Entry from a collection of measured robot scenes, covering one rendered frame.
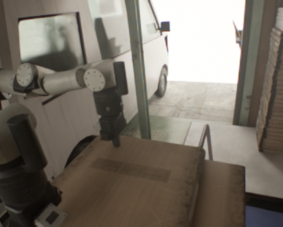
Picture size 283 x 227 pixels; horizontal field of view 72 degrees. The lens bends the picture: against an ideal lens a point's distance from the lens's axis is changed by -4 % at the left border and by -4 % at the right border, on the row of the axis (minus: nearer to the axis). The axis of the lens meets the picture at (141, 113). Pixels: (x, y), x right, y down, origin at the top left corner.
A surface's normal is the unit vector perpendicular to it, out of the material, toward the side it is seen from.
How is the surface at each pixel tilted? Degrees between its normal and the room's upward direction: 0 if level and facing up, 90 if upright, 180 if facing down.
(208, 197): 0
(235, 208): 0
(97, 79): 90
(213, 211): 0
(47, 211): 30
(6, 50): 77
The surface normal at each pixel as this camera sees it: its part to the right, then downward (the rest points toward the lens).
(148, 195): -0.10, -0.88
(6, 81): -0.35, -0.04
